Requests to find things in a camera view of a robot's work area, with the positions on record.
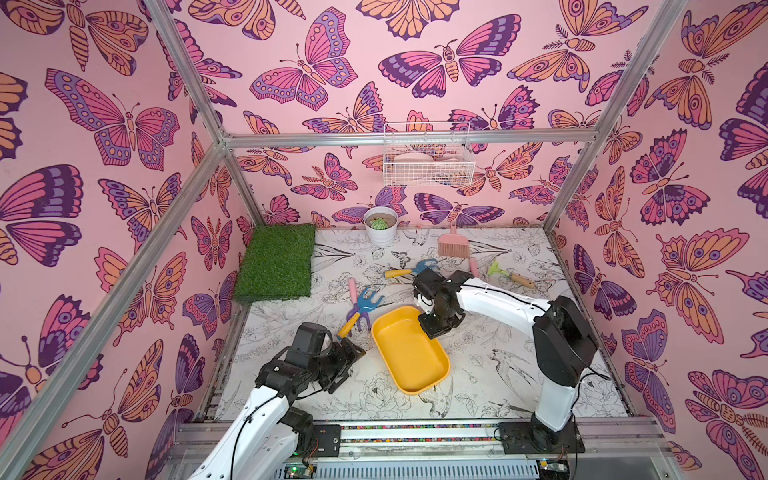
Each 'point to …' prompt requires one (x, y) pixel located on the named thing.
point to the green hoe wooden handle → (494, 269)
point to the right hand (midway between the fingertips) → (425, 336)
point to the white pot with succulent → (380, 225)
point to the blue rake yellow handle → (365, 304)
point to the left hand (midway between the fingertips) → (361, 357)
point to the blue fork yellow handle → (401, 272)
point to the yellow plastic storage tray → (414, 361)
